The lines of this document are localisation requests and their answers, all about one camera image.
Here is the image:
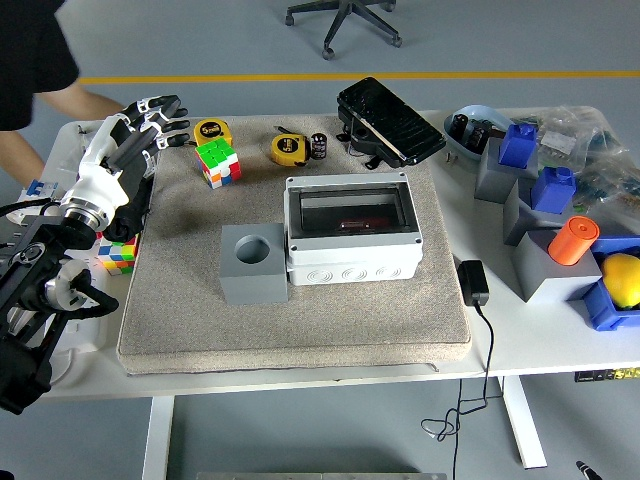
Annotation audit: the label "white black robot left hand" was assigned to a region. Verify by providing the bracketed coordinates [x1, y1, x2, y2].
[59, 94, 191, 217]

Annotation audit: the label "grey junction box with lid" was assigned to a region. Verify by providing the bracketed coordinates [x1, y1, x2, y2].
[283, 172, 424, 288]

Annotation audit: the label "black cloth bundle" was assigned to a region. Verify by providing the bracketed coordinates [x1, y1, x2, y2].
[101, 163, 154, 242]

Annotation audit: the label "white blue circuit breaker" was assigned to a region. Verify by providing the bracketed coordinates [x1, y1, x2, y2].
[14, 177, 66, 226]

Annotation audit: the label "white table leg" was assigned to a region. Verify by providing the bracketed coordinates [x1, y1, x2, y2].
[496, 375, 549, 470]
[141, 396, 177, 480]

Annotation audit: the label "colourful puzzle cube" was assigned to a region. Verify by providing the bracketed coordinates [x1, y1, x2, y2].
[96, 234, 141, 277]
[193, 138, 243, 191]

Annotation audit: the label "table height control panel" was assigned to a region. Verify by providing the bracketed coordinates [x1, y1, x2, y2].
[573, 367, 640, 384]

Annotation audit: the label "yellow tape measure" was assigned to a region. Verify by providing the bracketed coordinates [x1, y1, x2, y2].
[193, 118, 234, 149]
[270, 132, 308, 167]

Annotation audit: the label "person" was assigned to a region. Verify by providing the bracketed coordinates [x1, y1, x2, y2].
[0, 0, 129, 189]

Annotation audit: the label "blue plastic bin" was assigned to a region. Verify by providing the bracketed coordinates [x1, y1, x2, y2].
[581, 235, 640, 333]

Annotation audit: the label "grey block with round hole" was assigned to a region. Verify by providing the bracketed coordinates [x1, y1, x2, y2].
[219, 223, 291, 306]

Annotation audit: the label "grey holder block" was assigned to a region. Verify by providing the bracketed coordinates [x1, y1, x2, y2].
[473, 137, 542, 204]
[502, 174, 577, 247]
[512, 229, 604, 304]

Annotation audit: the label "yellow lemon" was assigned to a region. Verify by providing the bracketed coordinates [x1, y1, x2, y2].
[599, 252, 640, 310]

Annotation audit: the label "black power adapter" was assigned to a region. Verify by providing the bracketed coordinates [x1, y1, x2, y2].
[457, 259, 492, 308]

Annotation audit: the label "grey-brown mat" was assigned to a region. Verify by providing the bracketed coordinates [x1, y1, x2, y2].
[115, 115, 474, 377]

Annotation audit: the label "blue bottle-shaped block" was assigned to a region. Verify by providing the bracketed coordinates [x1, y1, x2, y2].
[530, 165, 578, 214]
[497, 122, 539, 169]

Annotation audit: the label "black office chair base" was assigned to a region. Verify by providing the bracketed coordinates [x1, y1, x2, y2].
[284, 0, 404, 62]

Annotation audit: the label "black plastic case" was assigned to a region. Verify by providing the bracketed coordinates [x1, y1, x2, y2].
[335, 75, 448, 169]

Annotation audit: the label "clear bags of electronic parts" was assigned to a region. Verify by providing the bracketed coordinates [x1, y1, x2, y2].
[509, 104, 640, 237]

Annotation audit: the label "light blue tray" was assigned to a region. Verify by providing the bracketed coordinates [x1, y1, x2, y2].
[443, 103, 516, 163]

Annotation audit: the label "black adapter cord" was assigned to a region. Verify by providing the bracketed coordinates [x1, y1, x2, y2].
[420, 302, 504, 480]

